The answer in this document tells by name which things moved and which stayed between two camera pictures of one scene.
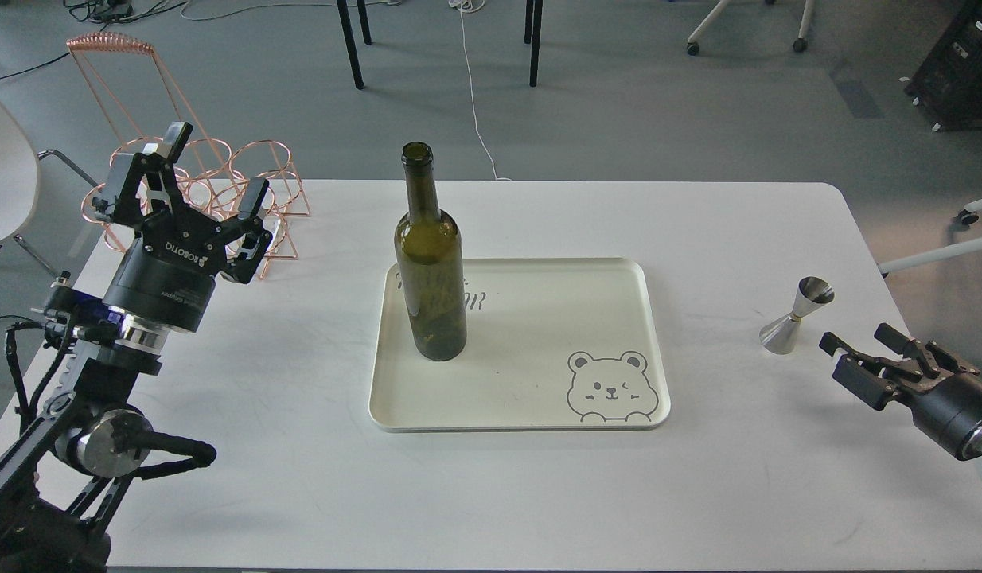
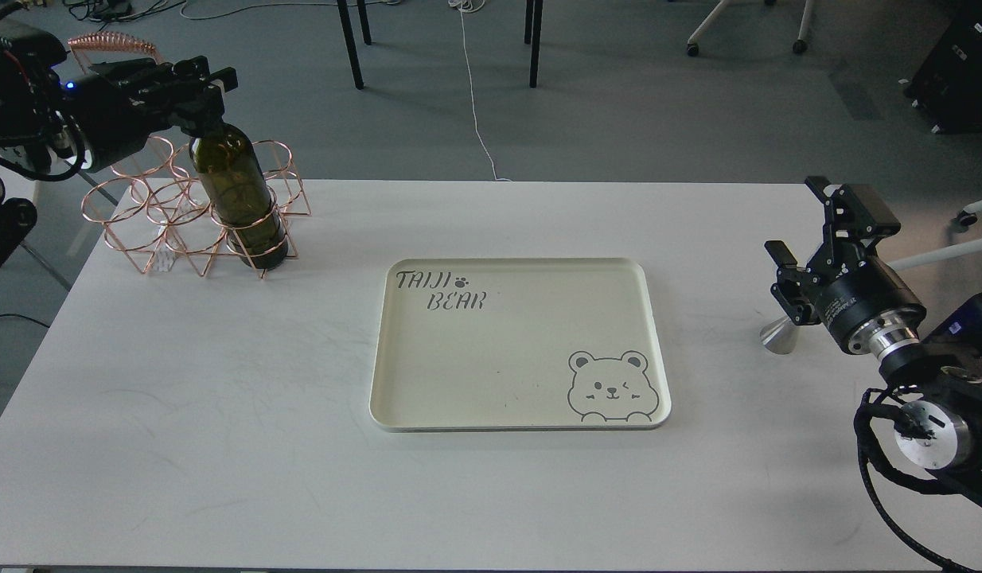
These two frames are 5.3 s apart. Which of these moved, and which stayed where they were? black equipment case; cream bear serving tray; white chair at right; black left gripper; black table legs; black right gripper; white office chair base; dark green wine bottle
Moved: dark green wine bottle; black right gripper; black left gripper
Stayed: white office chair base; cream bear serving tray; black equipment case; black table legs; white chair at right
